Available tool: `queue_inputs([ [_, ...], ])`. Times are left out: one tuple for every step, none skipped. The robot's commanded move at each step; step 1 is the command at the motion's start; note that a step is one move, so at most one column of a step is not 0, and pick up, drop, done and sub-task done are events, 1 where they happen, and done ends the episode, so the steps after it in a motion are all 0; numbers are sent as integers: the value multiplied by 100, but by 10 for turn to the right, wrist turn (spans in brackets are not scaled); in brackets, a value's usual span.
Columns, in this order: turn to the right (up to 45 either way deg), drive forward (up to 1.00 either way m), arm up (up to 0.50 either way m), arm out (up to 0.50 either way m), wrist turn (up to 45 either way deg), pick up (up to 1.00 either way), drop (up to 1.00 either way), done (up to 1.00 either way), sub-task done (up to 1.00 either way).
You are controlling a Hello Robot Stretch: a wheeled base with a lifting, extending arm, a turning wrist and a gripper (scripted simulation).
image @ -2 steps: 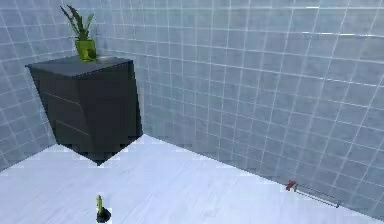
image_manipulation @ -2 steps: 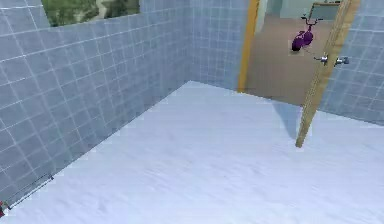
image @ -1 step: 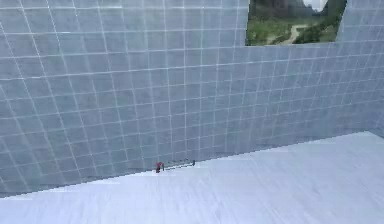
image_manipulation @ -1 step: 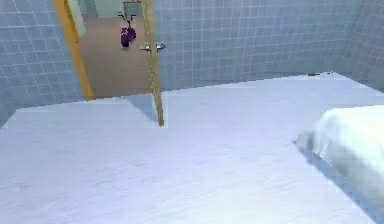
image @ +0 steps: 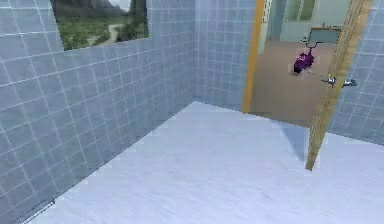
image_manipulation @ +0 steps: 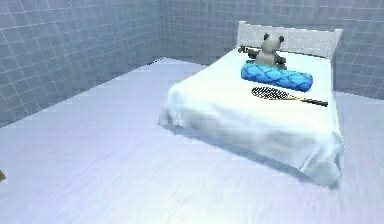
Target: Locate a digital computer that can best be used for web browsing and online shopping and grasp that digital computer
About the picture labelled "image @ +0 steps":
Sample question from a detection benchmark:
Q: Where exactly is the purple vacuum cleaner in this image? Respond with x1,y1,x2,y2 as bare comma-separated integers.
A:
291,38,324,75

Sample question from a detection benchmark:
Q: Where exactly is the window with landscape view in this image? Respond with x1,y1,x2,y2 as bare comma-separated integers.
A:
49,0,150,52

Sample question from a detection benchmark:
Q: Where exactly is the light wooden room door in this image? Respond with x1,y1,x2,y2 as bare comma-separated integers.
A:
304,0,374,172

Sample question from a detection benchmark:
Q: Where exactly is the orange door frame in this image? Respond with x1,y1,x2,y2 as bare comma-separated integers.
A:
241,0,266,114

